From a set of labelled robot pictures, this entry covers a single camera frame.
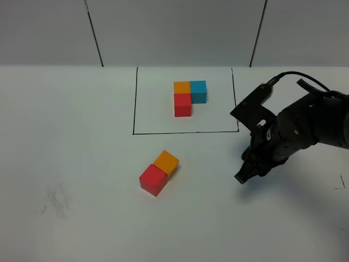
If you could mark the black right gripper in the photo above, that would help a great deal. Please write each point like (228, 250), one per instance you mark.
(295, 128)

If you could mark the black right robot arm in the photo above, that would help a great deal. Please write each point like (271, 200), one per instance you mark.
(335, 121)

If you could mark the red template cube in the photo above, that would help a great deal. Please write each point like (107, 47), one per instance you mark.
(182, 105)

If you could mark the blue template cube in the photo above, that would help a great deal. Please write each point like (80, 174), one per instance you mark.
(198, 91)

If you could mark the orange template cube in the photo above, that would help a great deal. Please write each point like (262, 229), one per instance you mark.
(181, 87)

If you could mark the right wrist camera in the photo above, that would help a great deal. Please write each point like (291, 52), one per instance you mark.
(250, 111)

